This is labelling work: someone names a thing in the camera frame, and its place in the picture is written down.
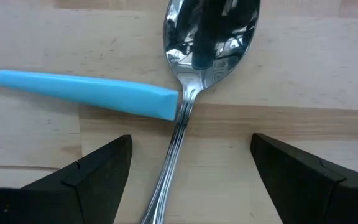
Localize blue-handled spoon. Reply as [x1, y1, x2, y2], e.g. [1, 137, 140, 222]
[0, 68, 180, 121]

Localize plain silver spoon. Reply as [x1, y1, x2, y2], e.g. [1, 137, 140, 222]
[140, 0, 262, 224]

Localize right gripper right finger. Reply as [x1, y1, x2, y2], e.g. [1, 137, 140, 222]
[249, 133, 358, 224]

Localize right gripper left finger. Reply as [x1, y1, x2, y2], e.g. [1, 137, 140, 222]
[0, 134, 133, 224]

